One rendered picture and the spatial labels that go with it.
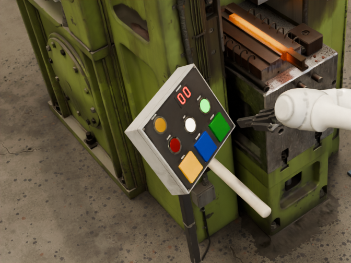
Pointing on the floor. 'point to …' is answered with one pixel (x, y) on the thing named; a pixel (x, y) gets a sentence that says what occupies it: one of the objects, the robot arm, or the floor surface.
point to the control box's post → (185, 200)
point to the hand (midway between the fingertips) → (247, 121)
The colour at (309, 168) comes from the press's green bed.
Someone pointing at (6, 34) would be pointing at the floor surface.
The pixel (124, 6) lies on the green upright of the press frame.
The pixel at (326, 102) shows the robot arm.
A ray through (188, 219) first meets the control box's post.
